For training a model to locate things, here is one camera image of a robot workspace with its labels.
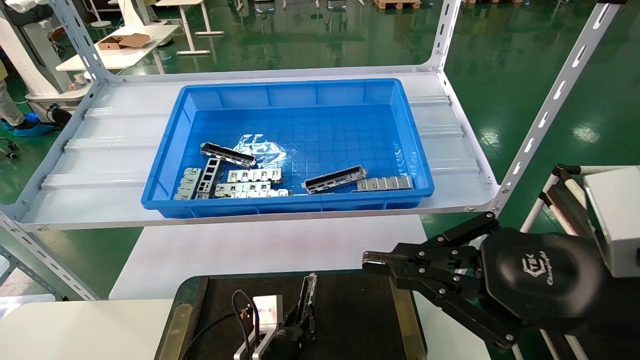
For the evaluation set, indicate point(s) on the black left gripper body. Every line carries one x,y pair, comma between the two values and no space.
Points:
287,345

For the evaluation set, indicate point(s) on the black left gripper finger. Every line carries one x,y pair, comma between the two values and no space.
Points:
294,320
312,331

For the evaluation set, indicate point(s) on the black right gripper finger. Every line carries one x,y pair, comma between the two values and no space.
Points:
450,300
430,252

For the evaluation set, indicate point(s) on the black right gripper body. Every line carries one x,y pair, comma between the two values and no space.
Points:
540,275

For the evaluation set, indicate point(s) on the grey long metal housing part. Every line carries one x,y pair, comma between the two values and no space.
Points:
308,295
334,180

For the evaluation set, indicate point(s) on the black container tray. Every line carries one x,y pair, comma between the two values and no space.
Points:
350,320

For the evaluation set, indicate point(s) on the dark long metal housing part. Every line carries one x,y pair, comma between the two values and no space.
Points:
227,155

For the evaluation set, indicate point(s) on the white tube stand black clamps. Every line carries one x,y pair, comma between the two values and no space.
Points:
564,171

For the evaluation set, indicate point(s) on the short silver metal plate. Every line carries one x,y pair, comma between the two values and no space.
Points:
189,182

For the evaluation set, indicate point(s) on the clear plastic film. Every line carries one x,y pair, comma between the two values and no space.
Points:
265,147

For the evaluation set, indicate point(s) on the large blue plastic bin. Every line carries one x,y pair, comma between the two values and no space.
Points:
300,115

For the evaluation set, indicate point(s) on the wooden pallet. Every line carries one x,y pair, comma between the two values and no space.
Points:
397,4

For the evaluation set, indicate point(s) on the white metal shelf rack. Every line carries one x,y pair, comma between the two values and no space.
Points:
100,150

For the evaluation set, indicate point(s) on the white table with T-legs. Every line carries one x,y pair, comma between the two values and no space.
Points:
187,30

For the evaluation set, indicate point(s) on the white table with cardboard box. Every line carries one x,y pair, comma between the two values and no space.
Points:
125,56

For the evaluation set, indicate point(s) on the person with blue shoe covers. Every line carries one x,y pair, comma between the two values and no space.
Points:
35,130

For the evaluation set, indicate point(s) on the white paper cup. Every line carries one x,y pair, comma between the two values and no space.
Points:
79,79

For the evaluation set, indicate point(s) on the open brown cardboard box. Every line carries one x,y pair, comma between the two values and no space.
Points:
125,41

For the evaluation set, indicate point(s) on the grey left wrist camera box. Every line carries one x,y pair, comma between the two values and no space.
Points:
267,312

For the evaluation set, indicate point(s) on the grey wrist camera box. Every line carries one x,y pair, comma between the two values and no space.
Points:
617,220
267,312

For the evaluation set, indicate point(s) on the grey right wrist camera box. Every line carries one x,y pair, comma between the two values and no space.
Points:
617,220

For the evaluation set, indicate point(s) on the grey metal frame part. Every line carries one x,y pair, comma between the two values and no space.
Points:
202,189

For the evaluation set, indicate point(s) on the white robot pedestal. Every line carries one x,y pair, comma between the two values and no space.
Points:
30,60

